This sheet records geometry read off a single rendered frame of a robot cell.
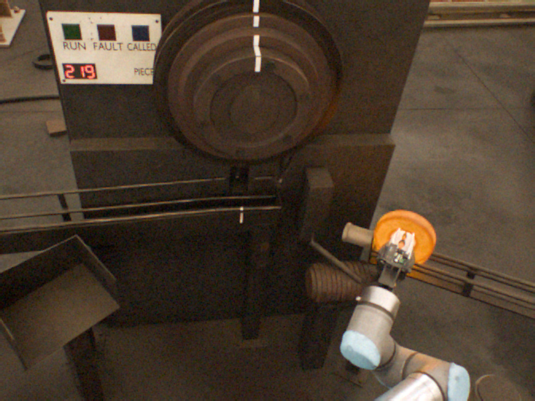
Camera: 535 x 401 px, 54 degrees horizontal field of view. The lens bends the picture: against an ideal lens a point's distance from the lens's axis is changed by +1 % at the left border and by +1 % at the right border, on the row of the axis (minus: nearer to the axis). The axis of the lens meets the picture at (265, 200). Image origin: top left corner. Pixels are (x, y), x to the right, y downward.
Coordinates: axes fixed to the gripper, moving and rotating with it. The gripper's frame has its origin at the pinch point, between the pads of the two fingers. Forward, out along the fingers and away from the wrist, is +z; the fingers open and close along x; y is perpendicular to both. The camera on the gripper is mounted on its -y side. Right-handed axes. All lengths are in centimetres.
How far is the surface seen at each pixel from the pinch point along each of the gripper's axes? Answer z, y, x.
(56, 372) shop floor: -65, -69, 96
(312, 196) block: 6.5, -10.1, 28.7
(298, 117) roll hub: 4.2, 25.2, 33.0
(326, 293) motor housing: -10.6, -33.7, 15.6
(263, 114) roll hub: -0.6, 28.1, 39.7
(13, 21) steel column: 126, -123, 312
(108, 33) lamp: 0, 37, 82
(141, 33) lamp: 4, 36, 75
